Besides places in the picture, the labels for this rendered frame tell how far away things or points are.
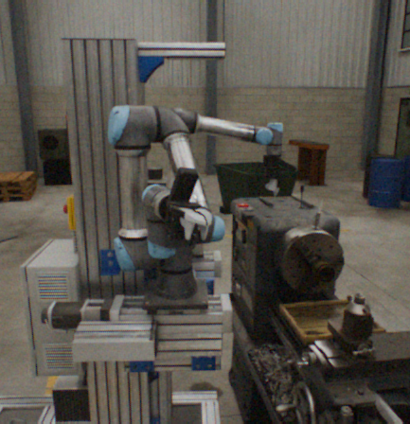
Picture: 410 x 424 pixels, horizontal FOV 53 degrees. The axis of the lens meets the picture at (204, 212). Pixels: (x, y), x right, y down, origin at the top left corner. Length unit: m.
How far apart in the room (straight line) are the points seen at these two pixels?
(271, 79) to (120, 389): 11.17
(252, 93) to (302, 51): 1.84
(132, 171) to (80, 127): 0.32
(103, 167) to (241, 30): 10.92
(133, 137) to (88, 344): 0.67
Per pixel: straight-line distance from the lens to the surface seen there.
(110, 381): 1.89
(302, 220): 2.17
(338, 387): 1.54
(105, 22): 11.94
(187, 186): 0.94
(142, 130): 1.29
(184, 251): 1.41
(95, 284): 1.68
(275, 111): 12.38
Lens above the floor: 1.79
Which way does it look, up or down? 14 degrees down
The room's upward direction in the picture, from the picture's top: straight up
